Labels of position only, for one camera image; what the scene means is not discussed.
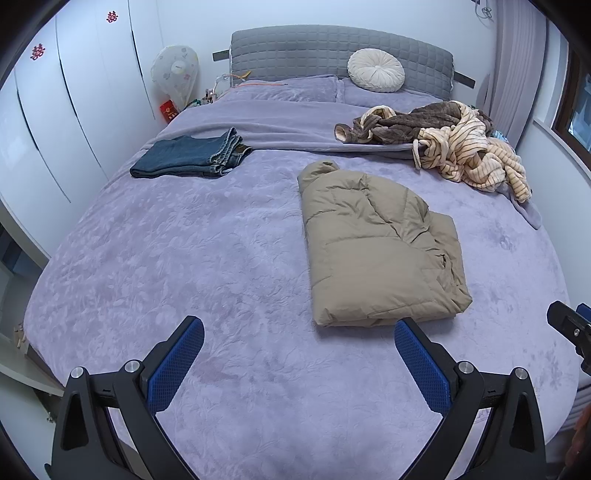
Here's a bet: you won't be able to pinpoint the khaki puffer jacket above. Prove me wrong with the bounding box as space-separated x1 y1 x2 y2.
297 160 474 328

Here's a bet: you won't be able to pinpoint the cream striped fleece garment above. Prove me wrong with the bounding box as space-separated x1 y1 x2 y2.
412 102 533 204

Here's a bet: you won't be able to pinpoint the cluttered nightstand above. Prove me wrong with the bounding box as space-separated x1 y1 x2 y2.
185 74 225 110

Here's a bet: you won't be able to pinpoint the purple pillow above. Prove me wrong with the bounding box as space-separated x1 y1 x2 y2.
338 79 445 108
224 76 341 105

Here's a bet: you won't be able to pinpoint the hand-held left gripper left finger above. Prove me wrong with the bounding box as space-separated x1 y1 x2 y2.
45 316 205 480

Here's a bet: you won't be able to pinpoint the dark framed window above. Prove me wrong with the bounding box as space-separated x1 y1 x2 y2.
551 51 591 154

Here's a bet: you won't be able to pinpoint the purple folded duvet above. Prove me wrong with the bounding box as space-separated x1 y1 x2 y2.
139 98 543 230

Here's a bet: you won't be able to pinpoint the grey curtain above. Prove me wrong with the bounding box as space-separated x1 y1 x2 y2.
480 0 551 149

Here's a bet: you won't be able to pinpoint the grey quilted headboard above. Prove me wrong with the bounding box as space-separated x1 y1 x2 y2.
229 24 454 100

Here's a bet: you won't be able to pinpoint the white side shelf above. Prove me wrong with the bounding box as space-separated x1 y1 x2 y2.
0 222 65 398

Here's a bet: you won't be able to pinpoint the round cream cushion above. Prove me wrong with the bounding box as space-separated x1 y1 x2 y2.
347 48 406 92

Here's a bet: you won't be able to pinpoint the bed with purple blanket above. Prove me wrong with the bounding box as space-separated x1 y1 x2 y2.
21 76 583 480

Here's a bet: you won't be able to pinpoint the folded blue jeans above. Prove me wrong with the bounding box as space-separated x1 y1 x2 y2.
130 128 253 180

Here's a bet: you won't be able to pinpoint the fan with floral cover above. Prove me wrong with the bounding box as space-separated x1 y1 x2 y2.
150 45 200 110

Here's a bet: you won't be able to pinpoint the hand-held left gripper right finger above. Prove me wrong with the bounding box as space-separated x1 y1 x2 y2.
394 316 548 480

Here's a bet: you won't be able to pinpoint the brown fleece garment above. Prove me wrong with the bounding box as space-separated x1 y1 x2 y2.
334 102 494 147

